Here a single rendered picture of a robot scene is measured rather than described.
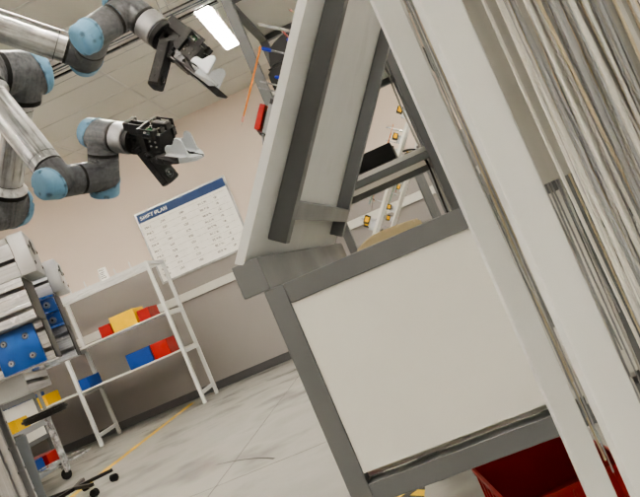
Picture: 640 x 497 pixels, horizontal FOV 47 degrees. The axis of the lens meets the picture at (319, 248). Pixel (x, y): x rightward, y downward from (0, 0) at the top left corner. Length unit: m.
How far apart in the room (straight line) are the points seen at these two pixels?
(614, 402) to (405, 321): 0.80
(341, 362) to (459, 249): 0.30
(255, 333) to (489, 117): 8.76
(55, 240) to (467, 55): 9.56
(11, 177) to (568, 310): 1.85
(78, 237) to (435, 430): 8.74
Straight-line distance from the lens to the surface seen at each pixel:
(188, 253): 9.39
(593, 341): 0.59
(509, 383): 1.38
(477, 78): 0.58
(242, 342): 9.33
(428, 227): 1.34
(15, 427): 6.99
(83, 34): 1.78
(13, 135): 1.91
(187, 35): 1.77
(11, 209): 2.27
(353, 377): 1.39
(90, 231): 9.86
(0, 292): 1.65
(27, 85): 2.10
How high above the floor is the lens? 0.78
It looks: 2 degrees up
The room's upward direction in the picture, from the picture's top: 23 degrees counter-clockwise
